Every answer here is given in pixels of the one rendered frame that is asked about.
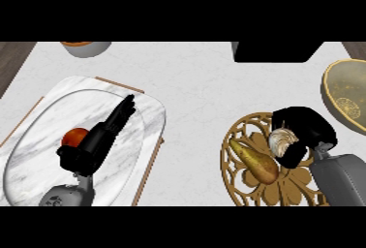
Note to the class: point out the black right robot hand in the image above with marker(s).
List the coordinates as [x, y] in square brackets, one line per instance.
[310, 127]

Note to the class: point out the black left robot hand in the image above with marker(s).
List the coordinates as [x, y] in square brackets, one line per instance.
[98, 142]

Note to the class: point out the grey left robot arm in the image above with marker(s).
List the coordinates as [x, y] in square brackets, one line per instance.
[71, 193]

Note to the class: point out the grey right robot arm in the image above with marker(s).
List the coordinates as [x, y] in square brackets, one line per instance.
[340, 177]

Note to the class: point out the yellow bowl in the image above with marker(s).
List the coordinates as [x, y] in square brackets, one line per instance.
[347, 93]

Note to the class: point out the gold openwork placemat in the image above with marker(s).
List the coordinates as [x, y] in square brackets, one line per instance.
[266, 180]

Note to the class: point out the red-orange fruit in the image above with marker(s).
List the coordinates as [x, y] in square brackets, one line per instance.
[74, 136]

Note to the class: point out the white marble tray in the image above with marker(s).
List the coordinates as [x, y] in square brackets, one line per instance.
[43, 142]

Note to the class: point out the yellow-brown pear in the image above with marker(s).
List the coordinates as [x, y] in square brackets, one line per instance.
[254, 163]

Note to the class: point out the black appliance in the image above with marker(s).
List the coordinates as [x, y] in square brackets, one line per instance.
[276, 51]

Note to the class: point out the grey cup with orange contents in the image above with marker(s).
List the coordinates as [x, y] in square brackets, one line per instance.
[86, 49]

